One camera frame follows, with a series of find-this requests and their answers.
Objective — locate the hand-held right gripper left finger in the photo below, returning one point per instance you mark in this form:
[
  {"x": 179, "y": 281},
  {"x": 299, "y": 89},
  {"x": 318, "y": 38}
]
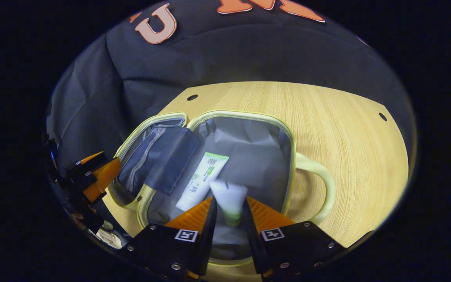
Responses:
[{"x": 209, "y": 235}]

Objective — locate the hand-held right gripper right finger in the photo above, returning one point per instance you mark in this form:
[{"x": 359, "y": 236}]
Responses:
[{"x": 251, "y": 239}]

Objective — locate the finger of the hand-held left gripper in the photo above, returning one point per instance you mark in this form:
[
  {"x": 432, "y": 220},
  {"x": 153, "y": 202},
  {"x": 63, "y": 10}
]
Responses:
[
  {"x": 88, "y": 162},
  {"x": 104, "y": 176}
]

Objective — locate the small white green-capped tube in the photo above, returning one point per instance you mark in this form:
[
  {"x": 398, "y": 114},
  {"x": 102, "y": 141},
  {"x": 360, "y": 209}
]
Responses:
[{"x": 229, "y": 199}]

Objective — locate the white tube with green label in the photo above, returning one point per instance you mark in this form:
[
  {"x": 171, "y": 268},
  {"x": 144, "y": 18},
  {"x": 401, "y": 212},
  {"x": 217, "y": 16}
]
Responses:
[{"x": 204, "y": 176}]

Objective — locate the cream suitcase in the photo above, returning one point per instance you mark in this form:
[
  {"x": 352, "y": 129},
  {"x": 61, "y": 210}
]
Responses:
[{"x": 257, "y": 156}]

